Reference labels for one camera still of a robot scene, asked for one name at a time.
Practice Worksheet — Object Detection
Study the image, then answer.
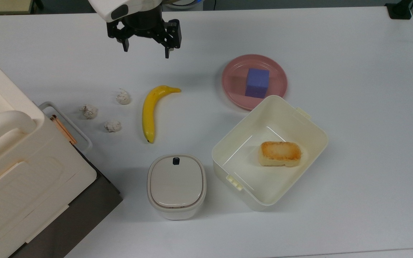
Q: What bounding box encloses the crumpled white paper ball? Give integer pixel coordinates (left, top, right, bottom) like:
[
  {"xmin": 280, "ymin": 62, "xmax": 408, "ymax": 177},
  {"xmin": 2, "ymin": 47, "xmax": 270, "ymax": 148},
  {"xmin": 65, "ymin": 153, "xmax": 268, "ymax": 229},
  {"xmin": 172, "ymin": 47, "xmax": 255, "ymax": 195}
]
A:
[
  {"xmin": 104, "ymin": 120, "xmax": 122, "ymax": 133},
  {"xmin": 80, "ymin": 104, "xmax": 99, "ymax": 120},
  {"xmin": 116, "ymin": 89, "xmax": 132, "ymax": 105}
]

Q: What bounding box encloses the yellow banana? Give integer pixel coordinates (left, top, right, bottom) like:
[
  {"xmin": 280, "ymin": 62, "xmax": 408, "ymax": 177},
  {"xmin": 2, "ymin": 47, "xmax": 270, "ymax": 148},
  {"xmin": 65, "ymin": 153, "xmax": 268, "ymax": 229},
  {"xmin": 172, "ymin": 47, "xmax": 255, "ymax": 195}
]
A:
[{"xmin": 142, "ymin": 85, "xmax": 181, "ymax": 143}]

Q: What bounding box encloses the purple foam cube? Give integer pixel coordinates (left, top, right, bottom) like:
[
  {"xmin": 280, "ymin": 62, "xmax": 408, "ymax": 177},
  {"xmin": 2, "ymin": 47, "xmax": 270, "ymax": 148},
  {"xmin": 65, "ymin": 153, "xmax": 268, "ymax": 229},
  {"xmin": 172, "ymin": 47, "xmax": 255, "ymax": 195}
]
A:
[{"xmin": 245, "ymin": 68, "xmax": 270, "ymax": 99}]

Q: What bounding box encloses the cream plastic cabinet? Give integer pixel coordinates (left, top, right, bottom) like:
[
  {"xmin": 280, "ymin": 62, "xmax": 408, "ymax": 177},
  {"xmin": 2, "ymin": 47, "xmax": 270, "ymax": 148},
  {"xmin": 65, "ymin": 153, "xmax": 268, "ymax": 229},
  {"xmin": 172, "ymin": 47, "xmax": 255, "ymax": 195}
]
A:
[{"xmin": 0, "ymin": 47, "xmax": 97, "ymax": 258}]

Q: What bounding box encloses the wooden drawer with white handle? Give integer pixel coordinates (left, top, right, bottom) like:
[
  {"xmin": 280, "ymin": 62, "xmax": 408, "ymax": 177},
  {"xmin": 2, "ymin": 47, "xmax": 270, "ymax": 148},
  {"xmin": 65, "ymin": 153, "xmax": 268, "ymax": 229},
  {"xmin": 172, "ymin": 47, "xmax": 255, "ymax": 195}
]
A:
[{"xmin": 38, "ymin": 101, "xmax": 102, "ymax": 177}]

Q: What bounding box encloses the black clamp mount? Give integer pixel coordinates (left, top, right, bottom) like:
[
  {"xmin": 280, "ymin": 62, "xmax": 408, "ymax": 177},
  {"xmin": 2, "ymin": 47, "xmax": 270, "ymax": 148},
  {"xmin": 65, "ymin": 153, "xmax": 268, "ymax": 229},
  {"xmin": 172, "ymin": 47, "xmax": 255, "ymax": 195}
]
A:
[{"xmin": 385, "ymin": 0, "xmax": 413, "ymax": 20}]

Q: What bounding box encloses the cream plastic open box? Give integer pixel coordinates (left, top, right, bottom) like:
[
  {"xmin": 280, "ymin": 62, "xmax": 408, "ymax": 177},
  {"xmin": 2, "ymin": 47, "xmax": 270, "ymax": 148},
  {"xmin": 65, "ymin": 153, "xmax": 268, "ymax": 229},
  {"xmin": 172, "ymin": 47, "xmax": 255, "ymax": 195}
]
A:
[{"xmin": 212, "ymin": 95, "xmax": 329, "ymax": 211}]

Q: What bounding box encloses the pink round plate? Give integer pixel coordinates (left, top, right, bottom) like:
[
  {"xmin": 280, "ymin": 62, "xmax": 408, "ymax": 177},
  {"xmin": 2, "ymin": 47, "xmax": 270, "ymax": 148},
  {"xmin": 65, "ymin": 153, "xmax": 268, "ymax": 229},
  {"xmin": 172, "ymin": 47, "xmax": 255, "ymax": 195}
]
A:
[{"xmin": 222, "ymin": 54, "xmax": 288, "ymax": 111}]

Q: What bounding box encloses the wooden side table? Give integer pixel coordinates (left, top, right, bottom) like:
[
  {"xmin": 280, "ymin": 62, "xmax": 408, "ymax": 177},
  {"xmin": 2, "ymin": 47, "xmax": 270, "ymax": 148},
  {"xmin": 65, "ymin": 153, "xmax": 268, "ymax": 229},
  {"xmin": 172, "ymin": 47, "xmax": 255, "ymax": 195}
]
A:
[{"xmin": 0, "ymin": 0, "xmax": 35, "ymax": 16}]

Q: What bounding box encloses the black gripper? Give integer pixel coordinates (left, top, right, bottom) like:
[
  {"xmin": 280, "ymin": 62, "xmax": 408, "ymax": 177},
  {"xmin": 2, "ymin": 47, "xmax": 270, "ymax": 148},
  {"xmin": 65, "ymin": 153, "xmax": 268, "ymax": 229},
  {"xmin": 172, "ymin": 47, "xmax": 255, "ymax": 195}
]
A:
[{"xmin": 106, "ymin": 9, "xmax": 182, "ymax": 59}]

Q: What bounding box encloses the toasted bread piece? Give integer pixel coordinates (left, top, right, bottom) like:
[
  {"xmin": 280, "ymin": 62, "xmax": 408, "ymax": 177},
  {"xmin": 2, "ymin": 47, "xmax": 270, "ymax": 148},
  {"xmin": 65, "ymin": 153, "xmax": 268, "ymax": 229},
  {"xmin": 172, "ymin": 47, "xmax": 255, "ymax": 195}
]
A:
[{"xmin": 258, "ymin": 141, "xmax": 302, "ymax": 168}]

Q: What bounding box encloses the white lidded small container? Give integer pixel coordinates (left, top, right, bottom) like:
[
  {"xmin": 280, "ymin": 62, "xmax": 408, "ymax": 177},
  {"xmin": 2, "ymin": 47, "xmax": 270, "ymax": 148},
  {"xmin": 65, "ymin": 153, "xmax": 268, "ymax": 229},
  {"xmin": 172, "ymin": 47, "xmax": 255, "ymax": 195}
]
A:
[{"xmin": 147, "ymin": 154, "xmax": 207, "ymax": 220}]

